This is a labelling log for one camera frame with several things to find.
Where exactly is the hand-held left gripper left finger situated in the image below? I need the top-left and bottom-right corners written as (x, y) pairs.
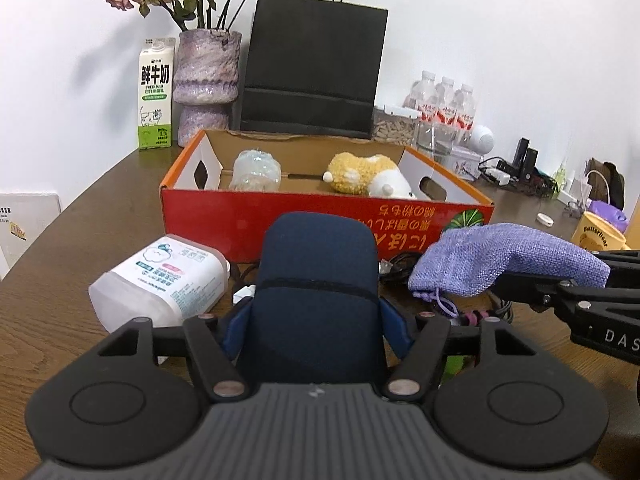
top-left (97, 305), bottom-right (251, 403)

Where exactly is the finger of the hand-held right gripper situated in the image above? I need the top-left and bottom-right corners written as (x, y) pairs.
top-left (492, 270), bottom-right (608, 312)
top-left (592, 249), bottom-right (640, 266)

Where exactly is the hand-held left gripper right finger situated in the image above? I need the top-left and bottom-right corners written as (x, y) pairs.
top-left (379, 296), bottom-right (543, 403)

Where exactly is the purple burlap pouch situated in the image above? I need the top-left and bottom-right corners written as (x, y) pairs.
top-left (407, 222), bottom-right (612, 318)

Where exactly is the navy blue fabric case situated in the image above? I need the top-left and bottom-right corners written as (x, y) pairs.
top-left (235, 212), bottom-right (388, 386)

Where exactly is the red cardboard box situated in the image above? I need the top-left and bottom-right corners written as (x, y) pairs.
top-left (159, 129), bottom-right (496, 263)

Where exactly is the wooden desktop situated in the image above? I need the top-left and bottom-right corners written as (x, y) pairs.
top-left (0, 146), bottom-right (640, 480)

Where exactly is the yellow cup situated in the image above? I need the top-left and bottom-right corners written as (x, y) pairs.
top-left (571, 211), bottom-right (632, 252)

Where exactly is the purple plastic object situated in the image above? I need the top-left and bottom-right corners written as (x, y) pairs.
top-left (590, 200), bottom-right (628, 233)

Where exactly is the white wet wipes pack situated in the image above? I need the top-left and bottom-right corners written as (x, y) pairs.
top-left (88, 235), bottom-right (232, 365)

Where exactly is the white floral tin box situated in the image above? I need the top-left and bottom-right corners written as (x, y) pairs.
top-left (447, 149), bottom-right (483, 181)

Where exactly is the white round speaker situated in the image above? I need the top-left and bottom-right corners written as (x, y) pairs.
top-left (467, 124), bottom-right (496, 153)

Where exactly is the crushed clear plastic bottle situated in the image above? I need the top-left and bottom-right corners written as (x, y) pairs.
top-left (229, 149), bottom-right (283, 192)

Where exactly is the yellow and white plush toy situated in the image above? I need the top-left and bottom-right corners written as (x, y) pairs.
top-left (322, 152), bottom-right (418, 200)

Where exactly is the clear glass jar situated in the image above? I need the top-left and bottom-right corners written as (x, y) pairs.
top-left (416, 120), bottom-right (457, 162)

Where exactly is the red label water bottle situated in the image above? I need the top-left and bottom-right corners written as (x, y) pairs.
top-left (434, 77), bottom-right (458, 127)
top-left (410, 71), bottom-right (438, 122)
top-left (452, 84), bottom-right (476, 146)

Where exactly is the clear container of seeds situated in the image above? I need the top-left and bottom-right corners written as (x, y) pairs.
top-left (371, 105), bottom-right (421, 142)

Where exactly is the white cardboard box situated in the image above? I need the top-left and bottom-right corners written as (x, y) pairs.
top-left (0, 192), bottom-right (62, 281)

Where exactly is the white and green milk carton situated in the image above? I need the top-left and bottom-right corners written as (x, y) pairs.
top-left (137, 37), bottom-right (177, 151)

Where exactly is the purple marbled vase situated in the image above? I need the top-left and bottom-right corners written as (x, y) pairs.
top-left (172, 30), bottom-right (243, 148)

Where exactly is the black paper bag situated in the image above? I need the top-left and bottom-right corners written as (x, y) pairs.
top-left (239, 0), bottom-right (390, 140)

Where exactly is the black charger stand with cables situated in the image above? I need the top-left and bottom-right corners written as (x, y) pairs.
top-left (510, 157), bottom-right (558, 198)

